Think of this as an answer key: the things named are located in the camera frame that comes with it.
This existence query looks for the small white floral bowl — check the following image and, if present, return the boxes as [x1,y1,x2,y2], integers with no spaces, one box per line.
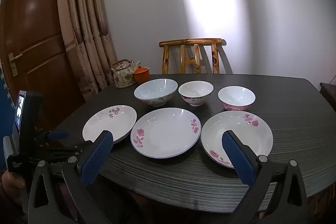
[178,81,214,107]

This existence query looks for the pink patterned bowl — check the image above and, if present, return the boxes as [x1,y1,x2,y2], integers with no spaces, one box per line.
[218,86,256,111]

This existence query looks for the white plate small purple flowers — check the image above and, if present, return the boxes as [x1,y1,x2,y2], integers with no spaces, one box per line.
[82,105,137,145]

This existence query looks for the white plate blue rim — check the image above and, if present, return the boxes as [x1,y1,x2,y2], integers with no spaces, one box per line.
[130,108,202,159]

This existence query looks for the brown wooden door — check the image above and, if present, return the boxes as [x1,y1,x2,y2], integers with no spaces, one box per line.
[0,0,85,122]

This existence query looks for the floral ceramic teapot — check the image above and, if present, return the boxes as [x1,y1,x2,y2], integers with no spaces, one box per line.
[110,59,141,89]

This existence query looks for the dark wooden furniture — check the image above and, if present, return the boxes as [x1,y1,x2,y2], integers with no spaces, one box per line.
[319,82,336,107]

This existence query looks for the beige curtain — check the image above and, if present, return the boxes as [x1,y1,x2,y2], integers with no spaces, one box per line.
[57,0,118,102]

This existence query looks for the brass door handle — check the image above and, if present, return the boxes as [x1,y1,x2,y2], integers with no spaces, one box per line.
[8,53,25,76]

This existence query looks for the wooden chair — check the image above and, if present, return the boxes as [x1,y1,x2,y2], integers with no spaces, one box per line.
[159,38,227,75]

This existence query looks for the orange cup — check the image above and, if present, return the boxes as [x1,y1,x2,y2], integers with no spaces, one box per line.
[133,66,150,84]

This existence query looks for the large light blue bowl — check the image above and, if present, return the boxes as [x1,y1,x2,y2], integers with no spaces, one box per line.
[134,79,178,107]

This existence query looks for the white plate pink flowers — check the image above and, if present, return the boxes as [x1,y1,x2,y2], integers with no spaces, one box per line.
[201,111,274,169]

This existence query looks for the blue foam mat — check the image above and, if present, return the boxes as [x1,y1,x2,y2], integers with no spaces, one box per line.
[0,67,20,169]

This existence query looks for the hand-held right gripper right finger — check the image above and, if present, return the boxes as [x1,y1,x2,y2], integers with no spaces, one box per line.
[222,130,308,224]

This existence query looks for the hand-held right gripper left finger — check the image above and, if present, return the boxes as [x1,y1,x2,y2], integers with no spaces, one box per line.
[28,130,114,224]

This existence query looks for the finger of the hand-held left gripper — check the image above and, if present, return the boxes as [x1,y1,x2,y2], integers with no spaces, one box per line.
[39,141,94,161]
[39,130,69,145]

